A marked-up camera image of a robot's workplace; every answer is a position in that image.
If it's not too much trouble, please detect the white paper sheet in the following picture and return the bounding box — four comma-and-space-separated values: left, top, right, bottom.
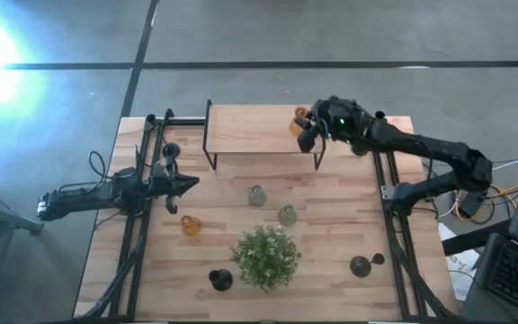
437, 222, 480, 302

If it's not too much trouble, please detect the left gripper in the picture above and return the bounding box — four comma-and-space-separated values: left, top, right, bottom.
150, 162, 201, 216

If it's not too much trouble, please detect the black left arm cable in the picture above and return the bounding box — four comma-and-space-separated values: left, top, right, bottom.
58, 150, 117, 194

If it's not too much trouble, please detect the dark grey furniture piece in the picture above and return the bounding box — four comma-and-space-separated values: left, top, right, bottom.
0, 179, 45, 237

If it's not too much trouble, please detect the black stemmed candle holder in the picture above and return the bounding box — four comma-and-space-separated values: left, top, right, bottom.
349, 252, 386, 279

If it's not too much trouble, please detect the orange glass candle holder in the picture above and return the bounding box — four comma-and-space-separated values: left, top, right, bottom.
180, 214, 203, 238
289, 105, 310, 138

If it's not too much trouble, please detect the green glass candle holder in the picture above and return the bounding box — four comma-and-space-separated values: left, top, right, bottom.
247, 184, 268, 208
277, 204, 299, 228

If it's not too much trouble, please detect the wooden shelf with black legs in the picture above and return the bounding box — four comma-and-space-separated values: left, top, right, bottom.
201, 98, 327, 172

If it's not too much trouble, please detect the white cable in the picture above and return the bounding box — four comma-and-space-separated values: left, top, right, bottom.
487, 156, 518, 175

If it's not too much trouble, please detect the yellow cable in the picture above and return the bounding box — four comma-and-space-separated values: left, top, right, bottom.
454, 182, 518, 222

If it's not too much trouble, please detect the black bottle-shaped candle holder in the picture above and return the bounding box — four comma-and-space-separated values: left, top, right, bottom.
208, 268, 235, 293

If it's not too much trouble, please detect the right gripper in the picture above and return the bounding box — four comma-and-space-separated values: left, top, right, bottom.
295, 96, 371, 153

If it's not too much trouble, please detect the green plant in black pot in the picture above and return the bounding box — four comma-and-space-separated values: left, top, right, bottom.
230, 223, 303, 293

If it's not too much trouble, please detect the black aluminium rig frame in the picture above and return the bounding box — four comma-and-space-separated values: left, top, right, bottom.
78, 107, 207, 321
371, 110, 456, 321

